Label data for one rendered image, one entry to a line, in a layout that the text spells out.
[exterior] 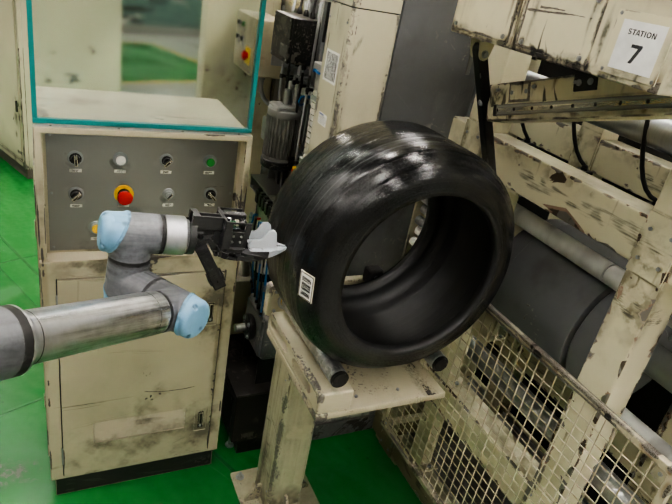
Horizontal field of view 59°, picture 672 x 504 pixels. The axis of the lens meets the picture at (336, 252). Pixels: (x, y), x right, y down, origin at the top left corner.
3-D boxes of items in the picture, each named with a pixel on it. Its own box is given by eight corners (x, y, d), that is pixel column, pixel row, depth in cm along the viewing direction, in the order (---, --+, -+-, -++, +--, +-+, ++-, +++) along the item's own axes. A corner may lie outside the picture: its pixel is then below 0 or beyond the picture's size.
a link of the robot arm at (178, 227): (163, 261, 109) (155, 241, 115) (187, 262, 111) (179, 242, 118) (169, 225, 106) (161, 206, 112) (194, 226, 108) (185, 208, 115)
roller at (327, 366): (298, 294, 162) (290, 307, 164) (284, 290, 160) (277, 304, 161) (352, 374, 135) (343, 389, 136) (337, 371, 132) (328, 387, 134)
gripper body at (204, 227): (256, 225, 113) (194, 220, 108) (247, 264, 117) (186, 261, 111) (245, 208, 119) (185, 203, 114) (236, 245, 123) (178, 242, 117)
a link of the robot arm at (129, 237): (94, 245, 110) (99, 202, 107) (155, 248, 115) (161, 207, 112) (99, 263, 103) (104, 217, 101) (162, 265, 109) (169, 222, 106)
